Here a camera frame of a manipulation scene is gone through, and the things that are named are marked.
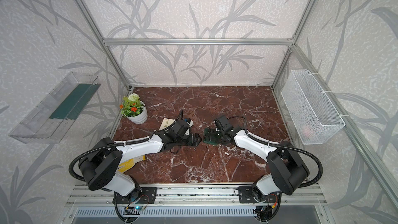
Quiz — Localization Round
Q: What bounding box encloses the green box base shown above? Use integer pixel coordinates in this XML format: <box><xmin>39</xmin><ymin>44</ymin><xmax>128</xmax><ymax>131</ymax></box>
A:
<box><xmin>203</xmin><ymin>128</ymin><xmax>221</xmax><ymax>146</ymax></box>

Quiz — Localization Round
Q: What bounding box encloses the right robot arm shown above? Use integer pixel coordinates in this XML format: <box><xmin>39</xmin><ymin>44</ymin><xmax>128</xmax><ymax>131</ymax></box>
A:
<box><xmin>214</xmin><ymin>115</ymin><xmax>323</xmax><ymax>202</ymax></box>

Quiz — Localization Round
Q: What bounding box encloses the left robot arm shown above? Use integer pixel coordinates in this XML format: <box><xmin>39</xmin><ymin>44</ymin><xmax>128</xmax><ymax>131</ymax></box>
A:
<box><xmin>68</xmin><ymin>118</ymin><xmax>202</xmax><ymax>199</ymax></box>

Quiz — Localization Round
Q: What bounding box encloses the potted flower plant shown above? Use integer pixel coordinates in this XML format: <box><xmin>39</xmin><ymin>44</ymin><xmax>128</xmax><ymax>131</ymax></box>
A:
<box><xmin>120</xmin><ymin>93</ymin><xmax>148</xmax><ymax>124</ymax></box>

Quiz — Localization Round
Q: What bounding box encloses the yellow paper tag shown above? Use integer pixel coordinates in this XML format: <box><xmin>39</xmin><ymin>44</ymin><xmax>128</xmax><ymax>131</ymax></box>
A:
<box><xmin>117</xmin><ymin>155</ymin><xmax>146</xmax><ymax>173</ymax></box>

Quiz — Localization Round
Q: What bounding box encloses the pink object in basket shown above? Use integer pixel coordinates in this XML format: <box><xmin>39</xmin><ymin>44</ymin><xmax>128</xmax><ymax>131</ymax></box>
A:
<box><xmin>302</xmin><ymin>125</ymin><xmax>316</xmax><ymax>139</ymax></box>

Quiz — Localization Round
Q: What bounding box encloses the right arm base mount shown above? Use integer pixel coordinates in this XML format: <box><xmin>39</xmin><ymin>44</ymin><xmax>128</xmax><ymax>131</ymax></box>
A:
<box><xmin>234</xmin><ymin>186</ymin><xmax>278</xmax><ymax>204</ymax></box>

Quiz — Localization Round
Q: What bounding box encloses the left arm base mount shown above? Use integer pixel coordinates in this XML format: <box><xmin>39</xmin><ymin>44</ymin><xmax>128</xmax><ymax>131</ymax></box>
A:
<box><xmin>113</xmin><ymin>187</ymin><xmax>157</xmax><ymax>204</ymax></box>

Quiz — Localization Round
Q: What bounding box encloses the white wire mesh basket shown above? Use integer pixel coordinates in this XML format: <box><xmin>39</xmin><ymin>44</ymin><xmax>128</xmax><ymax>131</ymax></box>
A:
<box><xmin>281</xmin><ymin>69</ymin><xmax>345</xmax><ymax>145</ymax></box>

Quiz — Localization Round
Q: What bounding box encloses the clear plastic wall tray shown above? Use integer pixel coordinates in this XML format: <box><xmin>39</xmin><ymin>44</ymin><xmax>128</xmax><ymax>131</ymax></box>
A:
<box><xmin>9</xmin><ymin>72</ymin><xmax>101</xmax><ymax>144</ymax></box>

